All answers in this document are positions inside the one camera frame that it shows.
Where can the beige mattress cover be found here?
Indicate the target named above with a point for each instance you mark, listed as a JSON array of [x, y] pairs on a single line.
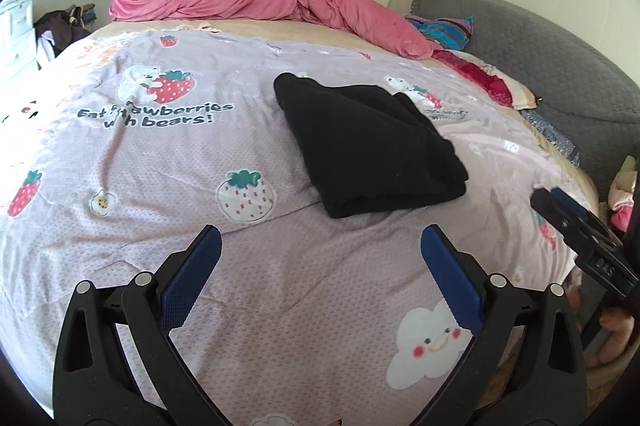
[[291, 31]]

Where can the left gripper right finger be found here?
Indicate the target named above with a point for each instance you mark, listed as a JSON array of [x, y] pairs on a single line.
[[547, 385]]

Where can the white drawer cabinet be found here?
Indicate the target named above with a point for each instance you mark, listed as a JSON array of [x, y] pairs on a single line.
[[17, 39]]

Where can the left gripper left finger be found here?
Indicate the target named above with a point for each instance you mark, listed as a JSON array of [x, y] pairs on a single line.
[[93, 382]]

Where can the blue floral cloth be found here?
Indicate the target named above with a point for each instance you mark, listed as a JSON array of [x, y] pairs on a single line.
[[560, 141]]

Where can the lilac strawberry bed sheet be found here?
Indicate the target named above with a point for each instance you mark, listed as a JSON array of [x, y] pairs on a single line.
[[140, 141]]

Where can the grey padded headboard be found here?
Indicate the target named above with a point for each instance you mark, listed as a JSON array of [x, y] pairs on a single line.
[[584, 95]]

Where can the black IKISS garment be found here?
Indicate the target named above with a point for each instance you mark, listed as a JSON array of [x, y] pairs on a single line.
[[367, 150]]

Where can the blue striped pillow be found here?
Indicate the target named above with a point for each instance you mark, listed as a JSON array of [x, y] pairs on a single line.
[[449, 33]]

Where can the pink clothes pile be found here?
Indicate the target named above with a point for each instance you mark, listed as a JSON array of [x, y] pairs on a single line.
[[621, 194]]

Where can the person's right hand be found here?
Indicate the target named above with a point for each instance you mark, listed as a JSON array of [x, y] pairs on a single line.
[[605, 326]]

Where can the red patterned pillow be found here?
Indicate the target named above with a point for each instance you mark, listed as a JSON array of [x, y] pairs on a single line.
[[499, 86]]

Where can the dark clothes pile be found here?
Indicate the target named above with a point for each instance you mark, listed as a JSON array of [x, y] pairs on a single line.
[[57, 30]]

